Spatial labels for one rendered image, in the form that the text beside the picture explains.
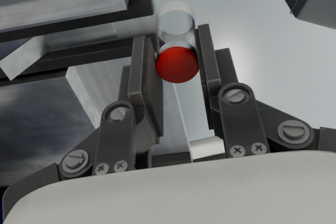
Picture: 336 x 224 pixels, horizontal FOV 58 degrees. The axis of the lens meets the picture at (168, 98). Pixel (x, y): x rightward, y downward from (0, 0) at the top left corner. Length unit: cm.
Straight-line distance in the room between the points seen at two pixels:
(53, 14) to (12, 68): 9
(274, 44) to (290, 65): 17
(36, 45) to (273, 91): 151
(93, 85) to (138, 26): 13
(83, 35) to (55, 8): 5
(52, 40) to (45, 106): 14
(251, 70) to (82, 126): 122
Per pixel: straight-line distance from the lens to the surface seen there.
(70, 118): 56
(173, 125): 56
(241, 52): 158
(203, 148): 75
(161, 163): 62
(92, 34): 44
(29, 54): 45
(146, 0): 38
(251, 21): 149
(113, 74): 48
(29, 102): 56
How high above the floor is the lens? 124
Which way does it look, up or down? 45 degrees down
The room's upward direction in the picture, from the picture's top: 180 degrees clockwise
